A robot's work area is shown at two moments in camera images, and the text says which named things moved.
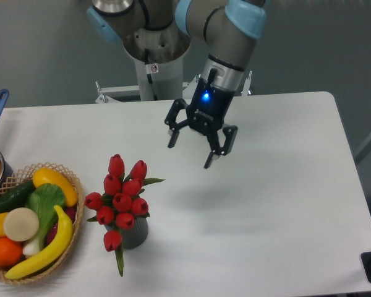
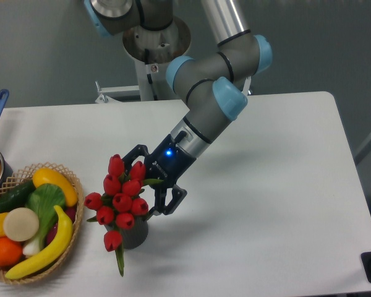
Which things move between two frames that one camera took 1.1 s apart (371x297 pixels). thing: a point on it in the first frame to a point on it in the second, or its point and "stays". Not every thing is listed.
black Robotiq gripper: x=206 y=112 to x=167 y=161
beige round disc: x=21 y=224 stays
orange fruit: x=4 y=252 stays
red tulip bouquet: x=122 y=203 stays
